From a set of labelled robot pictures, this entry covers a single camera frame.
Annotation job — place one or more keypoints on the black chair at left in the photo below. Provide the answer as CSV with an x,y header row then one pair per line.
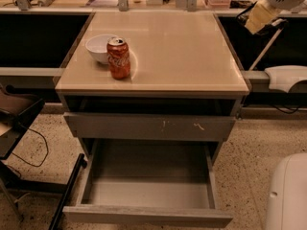
x,y
17,111

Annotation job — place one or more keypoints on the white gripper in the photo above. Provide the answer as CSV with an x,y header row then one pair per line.
x,y
262,14

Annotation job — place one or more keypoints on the closed grey top drawer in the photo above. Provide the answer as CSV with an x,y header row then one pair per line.
x,y
149,126

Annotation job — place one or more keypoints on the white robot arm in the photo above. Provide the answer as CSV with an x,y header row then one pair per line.
x,y
287,202

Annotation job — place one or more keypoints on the grey drawer cabinet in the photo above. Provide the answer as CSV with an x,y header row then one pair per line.
x,y
180,64

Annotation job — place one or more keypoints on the open grey middle drawer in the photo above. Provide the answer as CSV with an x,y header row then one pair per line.
x,y
149,182

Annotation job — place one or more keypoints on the red coca-cola can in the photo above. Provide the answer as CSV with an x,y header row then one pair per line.
x,y
118,56

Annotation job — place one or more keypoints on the black metal leg bar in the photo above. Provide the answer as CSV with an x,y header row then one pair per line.
x,y
80,163

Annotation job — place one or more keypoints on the white ceramic bowl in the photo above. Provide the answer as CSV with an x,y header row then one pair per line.
x,y
96,47

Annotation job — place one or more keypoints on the white stick with black tip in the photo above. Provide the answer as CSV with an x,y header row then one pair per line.
x,y
279,24

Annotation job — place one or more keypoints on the white curved base cover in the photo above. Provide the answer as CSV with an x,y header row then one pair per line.
x,y
284,77

